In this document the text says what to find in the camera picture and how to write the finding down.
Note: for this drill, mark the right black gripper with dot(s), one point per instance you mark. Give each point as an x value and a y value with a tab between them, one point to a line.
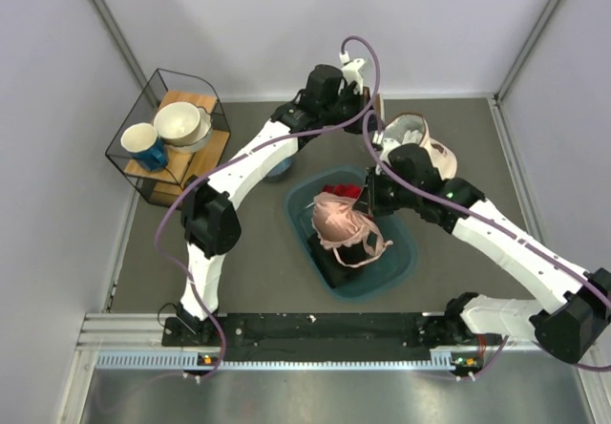
368	198

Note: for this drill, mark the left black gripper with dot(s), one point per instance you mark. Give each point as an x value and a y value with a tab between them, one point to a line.
360	97

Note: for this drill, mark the pink bra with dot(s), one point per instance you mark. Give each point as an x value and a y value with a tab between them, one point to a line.
338	224

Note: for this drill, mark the cream cylindrical laundry bag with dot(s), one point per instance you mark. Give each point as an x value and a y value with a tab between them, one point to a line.
413	128

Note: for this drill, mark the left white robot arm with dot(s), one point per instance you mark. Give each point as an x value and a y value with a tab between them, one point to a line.
209	213

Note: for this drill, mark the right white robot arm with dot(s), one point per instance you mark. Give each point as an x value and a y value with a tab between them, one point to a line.
570	305

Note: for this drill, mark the red garment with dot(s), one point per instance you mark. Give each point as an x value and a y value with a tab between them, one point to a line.
345	190

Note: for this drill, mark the teal plastic basin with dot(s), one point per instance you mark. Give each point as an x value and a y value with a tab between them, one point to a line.
395	265

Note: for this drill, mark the black garment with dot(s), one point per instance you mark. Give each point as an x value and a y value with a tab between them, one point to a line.
334	265

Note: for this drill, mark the blue bowl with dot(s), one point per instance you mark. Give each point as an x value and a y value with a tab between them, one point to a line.
279	171

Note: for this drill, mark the cream ceramic bowl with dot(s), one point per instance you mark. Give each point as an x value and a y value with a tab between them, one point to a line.
178	123

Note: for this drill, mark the blue mug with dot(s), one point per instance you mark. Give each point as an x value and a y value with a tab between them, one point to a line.
142	142

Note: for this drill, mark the black wire rack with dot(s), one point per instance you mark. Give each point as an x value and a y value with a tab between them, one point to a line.
165	87

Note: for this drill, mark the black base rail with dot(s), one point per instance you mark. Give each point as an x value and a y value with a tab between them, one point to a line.
344	336

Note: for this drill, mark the grey cable duct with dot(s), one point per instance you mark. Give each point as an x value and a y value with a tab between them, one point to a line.
133	360

